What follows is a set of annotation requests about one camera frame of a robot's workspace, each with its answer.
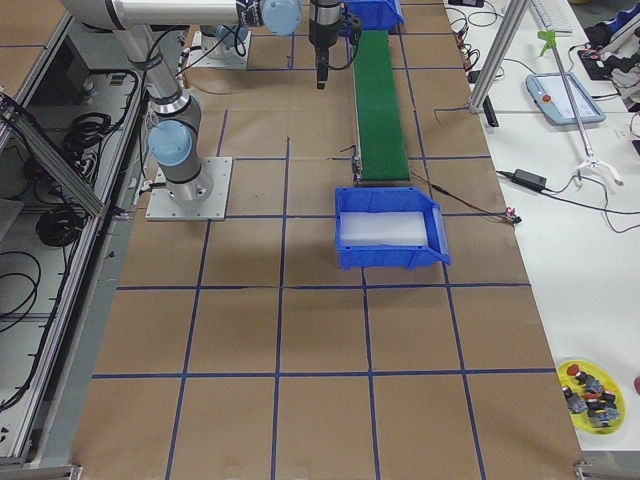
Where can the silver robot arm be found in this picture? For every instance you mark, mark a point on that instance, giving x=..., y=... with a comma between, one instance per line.
x=173, y=141
x=221, y=40

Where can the blue plastic bin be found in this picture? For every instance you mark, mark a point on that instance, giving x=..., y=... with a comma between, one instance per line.
x=377, y=14
x=392, y=199

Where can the black remote bar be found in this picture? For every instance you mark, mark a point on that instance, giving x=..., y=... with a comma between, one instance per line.
x=489, y=112

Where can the black power adapter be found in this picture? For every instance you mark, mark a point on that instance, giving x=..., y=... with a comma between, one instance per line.
x=529, y=180

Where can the green conveyor belt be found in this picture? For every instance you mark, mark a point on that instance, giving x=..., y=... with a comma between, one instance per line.
x=382, y=148

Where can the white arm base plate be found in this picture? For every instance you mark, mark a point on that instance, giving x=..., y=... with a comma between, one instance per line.
x=199, y=59
x=204, y=198

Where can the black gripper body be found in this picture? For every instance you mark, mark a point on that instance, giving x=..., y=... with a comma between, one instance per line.
x=321, y=34

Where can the blue plastic bin right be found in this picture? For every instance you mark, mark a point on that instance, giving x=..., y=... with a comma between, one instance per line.
x=392, y=199

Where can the green handled reacher grabber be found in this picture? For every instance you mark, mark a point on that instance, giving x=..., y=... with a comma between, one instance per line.
x=591, y=161

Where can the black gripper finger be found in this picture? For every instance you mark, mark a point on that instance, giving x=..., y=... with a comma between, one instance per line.
x=322, y=66

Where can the blue teach pendant tablet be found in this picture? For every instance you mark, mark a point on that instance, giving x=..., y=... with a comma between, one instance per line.
x=549, y=94

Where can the aluminium frame post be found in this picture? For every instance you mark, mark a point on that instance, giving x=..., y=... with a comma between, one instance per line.
x=499, y=47

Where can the blue plastic bin left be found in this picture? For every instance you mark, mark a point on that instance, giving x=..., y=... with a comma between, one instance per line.
x=377, y=14

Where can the white foam pad right bin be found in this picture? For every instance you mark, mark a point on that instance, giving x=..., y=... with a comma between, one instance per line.
x=382, y=229

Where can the yellow bowl of buttons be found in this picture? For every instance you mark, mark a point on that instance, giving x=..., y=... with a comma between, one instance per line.
x=594, y=400

